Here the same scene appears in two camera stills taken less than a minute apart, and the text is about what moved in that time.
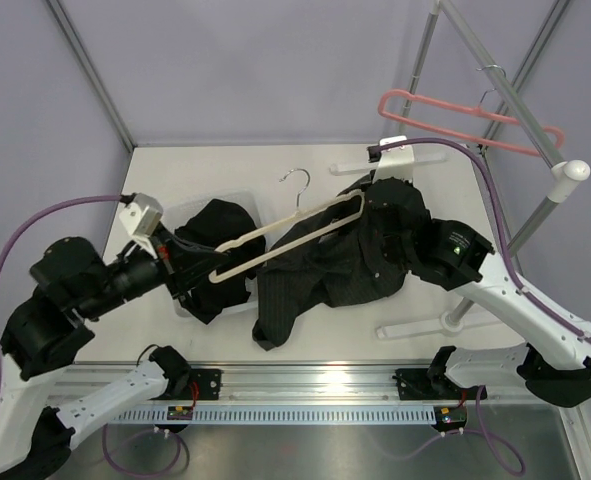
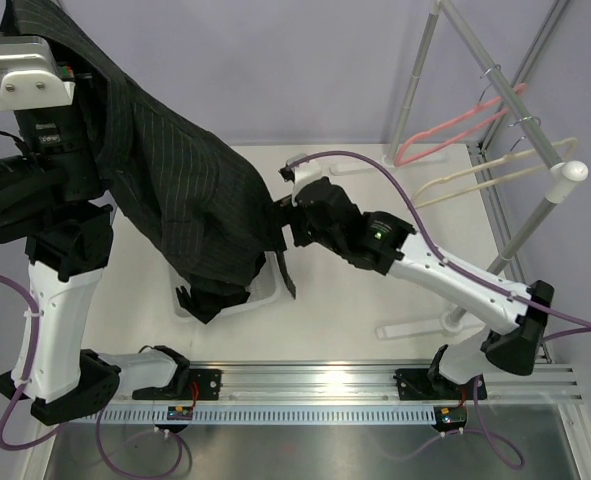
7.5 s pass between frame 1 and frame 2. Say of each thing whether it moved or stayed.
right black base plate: stayed
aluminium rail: stayed
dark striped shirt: moved
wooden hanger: moved
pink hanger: moved
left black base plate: stayed
